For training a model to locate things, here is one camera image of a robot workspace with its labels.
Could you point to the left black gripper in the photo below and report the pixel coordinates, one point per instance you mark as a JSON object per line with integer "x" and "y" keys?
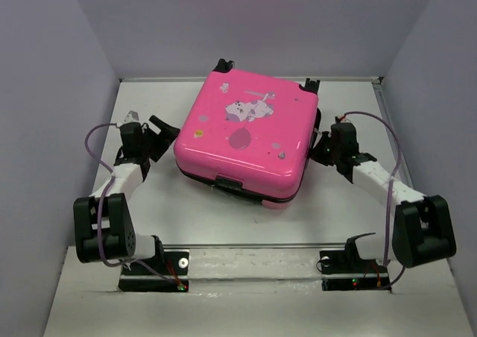
{"x": 168, "y": 133}

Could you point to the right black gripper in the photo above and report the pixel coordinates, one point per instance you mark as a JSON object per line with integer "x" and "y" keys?
{"x": 316, "y": 153}

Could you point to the pink hard-shell suitcase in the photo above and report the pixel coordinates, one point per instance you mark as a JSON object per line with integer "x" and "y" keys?
{"x": 250, "y": 134}

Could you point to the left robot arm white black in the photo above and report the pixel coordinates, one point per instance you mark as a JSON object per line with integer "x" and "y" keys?
{"x": 103, "y": 225}

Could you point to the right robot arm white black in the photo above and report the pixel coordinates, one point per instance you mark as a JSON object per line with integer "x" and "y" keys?
{"x": 419, "y": 228}

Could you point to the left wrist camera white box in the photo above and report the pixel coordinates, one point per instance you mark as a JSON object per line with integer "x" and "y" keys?
{"x": 131, "y": 117}

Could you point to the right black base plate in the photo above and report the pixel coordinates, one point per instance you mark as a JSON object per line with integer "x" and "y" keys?
{"x": 344, "y": 272}

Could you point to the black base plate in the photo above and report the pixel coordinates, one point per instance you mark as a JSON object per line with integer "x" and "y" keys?
{"x": 344, "y": 272}
{"x": 168, "y": 276}

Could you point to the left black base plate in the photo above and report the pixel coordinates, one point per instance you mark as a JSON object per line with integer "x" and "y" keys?
{"x": 168, "y": 276}

